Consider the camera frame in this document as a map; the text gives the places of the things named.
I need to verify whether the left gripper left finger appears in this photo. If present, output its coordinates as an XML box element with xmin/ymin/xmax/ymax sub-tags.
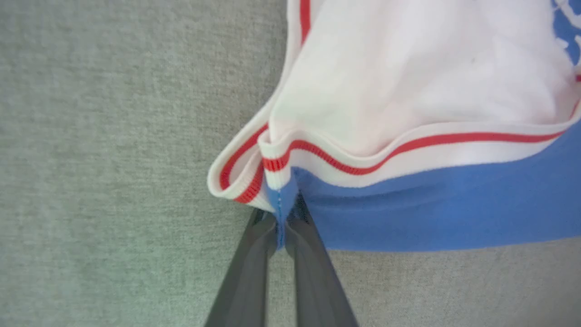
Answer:
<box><xmin>203</xmin><ymin>208</ymin><xmax>278</xmax><ymax>327</ymax></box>

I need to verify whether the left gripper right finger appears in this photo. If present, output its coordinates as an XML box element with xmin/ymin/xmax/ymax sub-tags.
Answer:
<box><xmin>283</xmin><ymin>194</ymin><xmax>360</xmax><ymax>327</ymax></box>

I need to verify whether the grey fabric sofa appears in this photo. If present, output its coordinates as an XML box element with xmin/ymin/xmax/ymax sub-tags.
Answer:
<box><xmin>0</xmin><ymin>0</ymin><xmax>581</xmax><ymax>327</ymax></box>

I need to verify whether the blue and white garment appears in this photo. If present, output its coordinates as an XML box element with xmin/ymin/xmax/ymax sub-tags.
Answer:
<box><xmin>207</xmin><ymin>0</ymin><xmax>581</xmax><ymax>253</ymax></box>

